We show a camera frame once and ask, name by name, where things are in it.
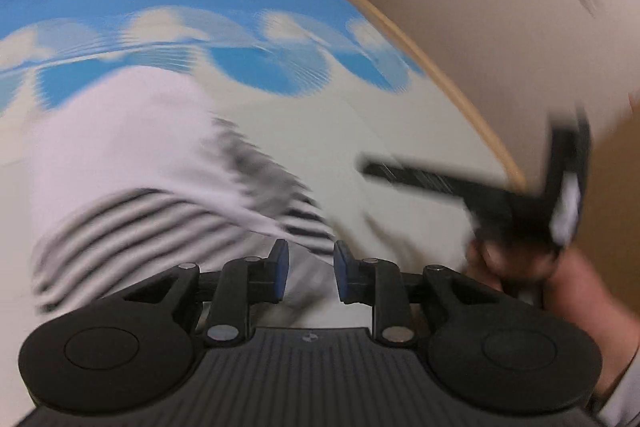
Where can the person's right forearm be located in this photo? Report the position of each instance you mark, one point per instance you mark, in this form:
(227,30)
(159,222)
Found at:
(607,347)

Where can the wooden bed frame edge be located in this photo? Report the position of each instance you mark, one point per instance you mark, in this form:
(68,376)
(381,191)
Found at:
(415,52)

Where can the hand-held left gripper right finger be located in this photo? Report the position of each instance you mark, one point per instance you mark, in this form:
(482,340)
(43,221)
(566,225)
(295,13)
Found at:
(342,274)

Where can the person's right hand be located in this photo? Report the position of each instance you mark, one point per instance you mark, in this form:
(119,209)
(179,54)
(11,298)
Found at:
(520,267)

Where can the blue cloud printed blanket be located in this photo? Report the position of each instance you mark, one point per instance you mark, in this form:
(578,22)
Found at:
(280,57)

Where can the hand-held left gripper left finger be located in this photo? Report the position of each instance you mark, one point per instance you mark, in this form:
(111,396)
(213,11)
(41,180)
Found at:
(282,269)

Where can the black white striped small garment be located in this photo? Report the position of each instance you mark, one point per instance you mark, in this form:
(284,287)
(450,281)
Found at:
(140,187)

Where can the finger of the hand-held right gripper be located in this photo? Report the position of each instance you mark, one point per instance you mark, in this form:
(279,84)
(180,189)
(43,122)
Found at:
(415,179)

